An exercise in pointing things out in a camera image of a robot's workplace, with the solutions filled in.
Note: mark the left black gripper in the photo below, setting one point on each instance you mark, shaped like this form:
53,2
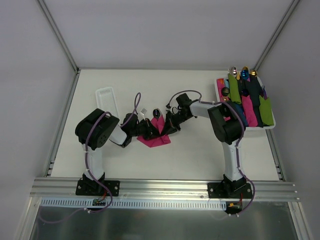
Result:
145,129

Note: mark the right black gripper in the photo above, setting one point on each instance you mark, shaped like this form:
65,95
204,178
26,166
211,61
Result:
172,120

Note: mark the magenta paper napkin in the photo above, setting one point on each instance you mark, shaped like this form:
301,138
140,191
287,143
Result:
158,141

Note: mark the black spoon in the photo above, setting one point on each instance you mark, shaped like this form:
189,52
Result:
225,91
156,113

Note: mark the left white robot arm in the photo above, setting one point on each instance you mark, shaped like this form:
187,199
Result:
98,127

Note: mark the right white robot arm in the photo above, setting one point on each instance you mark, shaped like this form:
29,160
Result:
228,128

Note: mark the black spoon in roll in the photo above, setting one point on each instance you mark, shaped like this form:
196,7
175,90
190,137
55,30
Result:
225,91

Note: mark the magenta napkin roll left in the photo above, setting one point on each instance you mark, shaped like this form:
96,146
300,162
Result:
221,83

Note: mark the magenta napkin roll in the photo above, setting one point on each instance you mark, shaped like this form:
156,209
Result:
249,111
221,83

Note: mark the blue napkin roll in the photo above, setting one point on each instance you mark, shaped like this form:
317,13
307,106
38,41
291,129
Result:
241,114

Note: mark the magenta napkin roll middle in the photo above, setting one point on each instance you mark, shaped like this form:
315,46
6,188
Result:
249,111

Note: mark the silver spoon in roll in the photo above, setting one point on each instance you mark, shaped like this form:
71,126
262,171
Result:
233,71

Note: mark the black napkin roll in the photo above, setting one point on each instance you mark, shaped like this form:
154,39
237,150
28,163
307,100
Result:
253,88

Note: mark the blue spoon in roll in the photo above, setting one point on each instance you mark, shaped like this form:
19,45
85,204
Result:
244,73

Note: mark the green napkin roll right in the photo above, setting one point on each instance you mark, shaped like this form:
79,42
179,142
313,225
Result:
265,110

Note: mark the gold spoon in roll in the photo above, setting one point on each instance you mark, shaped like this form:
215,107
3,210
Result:
253,72

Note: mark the white perforated cutlery basket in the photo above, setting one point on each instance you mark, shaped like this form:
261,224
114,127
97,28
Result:
106,100

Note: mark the white tray of rolls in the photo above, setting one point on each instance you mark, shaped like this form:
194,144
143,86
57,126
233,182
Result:
244,92

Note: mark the left black mount plate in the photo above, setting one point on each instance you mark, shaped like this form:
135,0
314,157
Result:
88,187

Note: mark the black mount plate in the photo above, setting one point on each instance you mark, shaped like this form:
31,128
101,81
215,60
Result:
88,187
223,190

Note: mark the right black mount plate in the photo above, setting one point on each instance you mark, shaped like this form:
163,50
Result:
223,190

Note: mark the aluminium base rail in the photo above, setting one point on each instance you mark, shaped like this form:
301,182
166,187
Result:
153,189

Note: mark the white slotted cable duct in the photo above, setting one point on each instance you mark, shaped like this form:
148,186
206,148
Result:
214,205

